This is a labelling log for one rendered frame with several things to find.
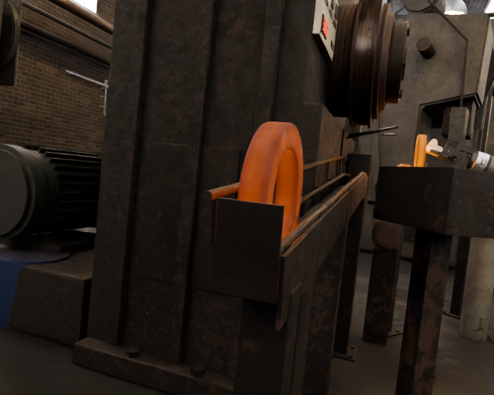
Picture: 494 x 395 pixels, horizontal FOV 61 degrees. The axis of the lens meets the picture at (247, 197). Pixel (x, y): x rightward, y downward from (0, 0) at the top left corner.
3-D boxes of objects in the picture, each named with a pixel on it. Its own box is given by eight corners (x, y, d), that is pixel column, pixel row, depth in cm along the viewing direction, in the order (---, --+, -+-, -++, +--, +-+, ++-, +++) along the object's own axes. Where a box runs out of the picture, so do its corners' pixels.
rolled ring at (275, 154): (306, 115, 58) (284, 114, 59) (266, 136, 42) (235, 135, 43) (299, 236, 64) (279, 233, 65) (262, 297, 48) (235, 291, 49)
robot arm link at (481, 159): (477, 175, 172) (481, 175, 163) (465, 172, 174) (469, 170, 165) (486, 155, 171) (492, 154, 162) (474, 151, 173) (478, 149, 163)
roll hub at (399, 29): (383, 94, 138) (394, 8, 137) (385, 109, 165) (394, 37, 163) (401, 94, 137) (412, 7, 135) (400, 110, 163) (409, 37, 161)
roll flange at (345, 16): (315, 114, 137) (332, -32, 134) (334, 132, 181) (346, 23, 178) (346, 116, 133) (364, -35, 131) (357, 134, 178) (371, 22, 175)
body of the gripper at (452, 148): (445, 140, 175) (475, 150, 172) (437, 159, 177) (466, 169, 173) (448, 138, 168) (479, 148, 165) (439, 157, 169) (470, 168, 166)
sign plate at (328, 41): (311, 33, 113) (319, -35, 112) (326, 61, 138) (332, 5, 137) (320, 33, 112) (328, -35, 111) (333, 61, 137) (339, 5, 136)
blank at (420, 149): (419, 134, 167) (427, 135, 166) (416, 134, 182) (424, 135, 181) (414, 172, 170) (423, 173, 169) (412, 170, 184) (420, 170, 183)
